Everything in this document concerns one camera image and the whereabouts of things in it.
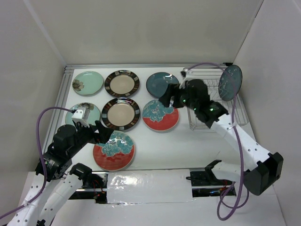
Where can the dark teal plate back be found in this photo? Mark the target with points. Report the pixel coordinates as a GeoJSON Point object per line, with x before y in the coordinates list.
{"type": "Point", "coordinates": [157, 83]}

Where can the black rim beige plate back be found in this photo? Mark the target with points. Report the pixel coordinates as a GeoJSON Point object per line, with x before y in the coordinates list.
{"type": "Point", "coordinates": [122, 83]}

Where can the white tape sheet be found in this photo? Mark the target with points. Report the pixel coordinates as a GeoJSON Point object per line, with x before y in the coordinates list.
{"type": "Point", "coordinates": [149, 186]}

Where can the dark teal plate front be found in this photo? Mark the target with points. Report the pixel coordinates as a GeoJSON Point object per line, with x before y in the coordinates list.
{"type": "Point", "coordinates": [230, 82]}

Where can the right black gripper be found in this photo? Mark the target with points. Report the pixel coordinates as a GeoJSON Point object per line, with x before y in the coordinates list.
{"type": "Point", "coordinates": [175, 96]}

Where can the mint floral plate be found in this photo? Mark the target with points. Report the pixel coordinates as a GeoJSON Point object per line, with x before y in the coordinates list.
{"type": "Point", "coordinates": [87, 83]}
{"type": "Point", "coordinates": [93, 116]}

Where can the dark teal plate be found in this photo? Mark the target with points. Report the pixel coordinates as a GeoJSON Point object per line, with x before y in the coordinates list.
{"type": "Point", "coordinates": [230, 82]}
{"type": "Point", "coordinates": [157, 83]}

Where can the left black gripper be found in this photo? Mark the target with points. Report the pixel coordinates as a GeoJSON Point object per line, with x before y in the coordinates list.
{"type": "Point", "coordinates": [102, 136]}

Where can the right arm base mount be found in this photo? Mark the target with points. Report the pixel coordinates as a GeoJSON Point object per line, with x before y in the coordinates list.
{"type": "Point", "coordinates": [205, 185]}

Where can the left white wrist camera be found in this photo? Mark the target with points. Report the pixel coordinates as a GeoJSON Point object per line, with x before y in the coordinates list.
{"type": "Point", "coordinates": [80, 116]}

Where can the black rim beige plate front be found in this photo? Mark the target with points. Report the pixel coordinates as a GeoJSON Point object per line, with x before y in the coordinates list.
{"type": "Point", "coordinates": [120, 114]}

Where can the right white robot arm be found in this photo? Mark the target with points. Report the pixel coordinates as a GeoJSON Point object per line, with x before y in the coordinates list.
{"type": "Point", "coordinates": [261, 168]}

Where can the mint floral plate front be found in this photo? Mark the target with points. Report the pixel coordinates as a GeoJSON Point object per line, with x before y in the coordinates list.
{"type": "Point", "coordinates": [93, 116]}

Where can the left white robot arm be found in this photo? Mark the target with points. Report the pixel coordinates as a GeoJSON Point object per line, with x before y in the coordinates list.
{"type": "Point", "coordinates": [56, 178]}

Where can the red teal plate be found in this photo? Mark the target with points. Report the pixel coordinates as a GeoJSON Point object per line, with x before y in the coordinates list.
{"type": "Point", "coordinates": [116, 154]}
{"type": "Point", "coordinates": [159, 118]}

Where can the red teal plate front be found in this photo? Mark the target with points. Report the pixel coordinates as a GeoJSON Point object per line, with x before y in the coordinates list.
{"type": "Point", "coordinates": [116, 154]}

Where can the black rim beige plate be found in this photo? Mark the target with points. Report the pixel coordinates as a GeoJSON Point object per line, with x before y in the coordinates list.
{"type": "Point", "coordinates": [122, 83]}
{"type": "Point", "coordinates": [120, 114]}

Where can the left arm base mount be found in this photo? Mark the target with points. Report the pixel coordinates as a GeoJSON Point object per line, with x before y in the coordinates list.
{"type": "Point", "coordinates": [95, 190]}

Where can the mint floral plate back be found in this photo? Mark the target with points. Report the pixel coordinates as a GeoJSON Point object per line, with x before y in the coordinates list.
{"type": "Point", "coordinates": [87, 83]}

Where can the metal wire dish rack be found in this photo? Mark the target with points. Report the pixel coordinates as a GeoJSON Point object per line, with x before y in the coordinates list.
{"type": "Point", "coordinates": [211, 77]}

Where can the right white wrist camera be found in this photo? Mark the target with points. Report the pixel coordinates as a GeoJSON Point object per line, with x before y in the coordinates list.
{"type": "Point", "coordinates": [186, 76]}

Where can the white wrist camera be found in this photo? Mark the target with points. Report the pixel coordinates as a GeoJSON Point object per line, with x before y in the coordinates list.
{"type": "Point", "coordinates": [80, 116]}
{"type": "Point", "coordinates": [186, 76]}

